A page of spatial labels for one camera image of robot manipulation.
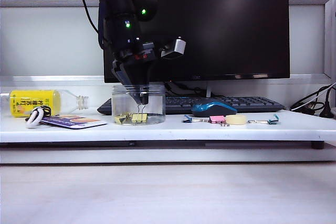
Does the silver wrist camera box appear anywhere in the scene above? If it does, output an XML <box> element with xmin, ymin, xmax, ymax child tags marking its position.
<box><xmin>160</xmin><ymin>36</ymin><xmax>187</xmax><ymax>61</ymax></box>

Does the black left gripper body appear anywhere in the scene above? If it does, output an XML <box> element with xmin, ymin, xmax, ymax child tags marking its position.
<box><xmin>112</xmin><ymin>39</ymin><xmax>159</xmax><ymax>65</ymax></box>

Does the clear bottle yellow label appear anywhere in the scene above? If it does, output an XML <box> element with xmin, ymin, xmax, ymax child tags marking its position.
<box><xmin>0</xmin><ymin>89</ymin><xmax>90</xmax><ymax>118</ymax></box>

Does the black computer monitor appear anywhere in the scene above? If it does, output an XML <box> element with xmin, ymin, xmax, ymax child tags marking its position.
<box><xmin>102</xmin><ymin>0</ymin><xmax>291</xmax><ymax>83</ymax></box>

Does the blue binder clip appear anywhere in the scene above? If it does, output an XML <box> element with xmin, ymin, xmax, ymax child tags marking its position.
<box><xmin>182</xmin><ymin>114</ymin><xmax>210</xmax><ymax>124</ymax></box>

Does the black cable behind monitor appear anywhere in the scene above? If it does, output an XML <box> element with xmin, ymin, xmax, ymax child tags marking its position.
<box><xmin>165</xmin><ymin>81</ymin><xmax>208</xmax><ymax>98</ymax></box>

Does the white lower base panel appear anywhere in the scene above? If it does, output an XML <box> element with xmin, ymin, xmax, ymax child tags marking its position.
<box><xmin>0</xmin><ymin>147</ymin><xmax>336</xmax><ymax>165</ymax></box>

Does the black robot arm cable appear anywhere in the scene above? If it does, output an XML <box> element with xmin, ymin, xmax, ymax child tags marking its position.
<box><xmin>79</xmin><ymin>0</ymin><xmax>105</xmax><ymax>51</ymax></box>

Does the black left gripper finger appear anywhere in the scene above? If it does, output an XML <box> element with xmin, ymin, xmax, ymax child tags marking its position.
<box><xmin>111</xmin><ymin>60</ymin><xmax>145</xmax><ymax>104</ymax></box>
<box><xmin>128</xmin><ymin>60</ymin><xmax>153</xmax><ymax>104</ymax></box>

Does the black keyboard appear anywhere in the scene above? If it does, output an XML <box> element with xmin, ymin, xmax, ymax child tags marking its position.
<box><xmin>97</xmin><ymin>96</ymin><xmax>286</xmax><ymax>116</ymax></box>

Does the white cable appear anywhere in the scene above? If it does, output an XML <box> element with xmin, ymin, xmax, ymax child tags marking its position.
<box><xmin>291</xmin><ymin>84</ymin><xmax>336</xmax><ymax>111</ymax></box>

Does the white desk riser board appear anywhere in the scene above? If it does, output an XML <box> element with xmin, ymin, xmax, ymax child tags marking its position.
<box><xmin>0</xmin><ymin>108</ymin><xmax>336</xmax><ymax>143</ymax></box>

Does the purple orange card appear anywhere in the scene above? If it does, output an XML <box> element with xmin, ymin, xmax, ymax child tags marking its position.
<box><xmin>40</xmin><ymin>114</ymin><xmax>108</xmax><ymax>130</ymax></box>

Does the round transparent plastic jar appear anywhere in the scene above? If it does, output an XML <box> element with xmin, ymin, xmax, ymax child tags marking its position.
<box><xmin>111</xmin><ymin>84</ymin><xmax>167</xmax><ymax>126</ymax></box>

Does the black power plug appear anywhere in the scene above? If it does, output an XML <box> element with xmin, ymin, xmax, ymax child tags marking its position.
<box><xmin>319</xmin><ymin>87</ymin><xmax>336</xmax><ymax>119</ymax></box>

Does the black cable bundle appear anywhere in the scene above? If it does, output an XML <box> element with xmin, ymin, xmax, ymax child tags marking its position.
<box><xmin>290</xmin><ymin>82</ymin><xmax>336</xmax><ymax>116</ymax></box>

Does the blue black computer mouse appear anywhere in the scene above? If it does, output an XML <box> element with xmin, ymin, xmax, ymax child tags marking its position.
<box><xmin>191</xmin><ymin>102</ymin><xmax>238</xmax><ymax>118</ymax></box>

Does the teal binder clip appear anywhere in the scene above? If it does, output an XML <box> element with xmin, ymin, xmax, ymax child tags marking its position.
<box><xmin>247</xmin><ymin>114</ymin><xmax>281</xmax><ymax>125</ymax></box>

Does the pink binder clip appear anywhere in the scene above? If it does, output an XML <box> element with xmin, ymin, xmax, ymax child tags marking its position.
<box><xmin>209</xmin><ymin>115</ymin><xmax>230</xmax><ymax>127</ymax></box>

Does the beige tape roll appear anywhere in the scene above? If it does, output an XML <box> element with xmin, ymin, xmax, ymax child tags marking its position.
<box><xmin>226</xmin><ymin>115</ymin><xmax>247</xmax><ymax>126</ymax></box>

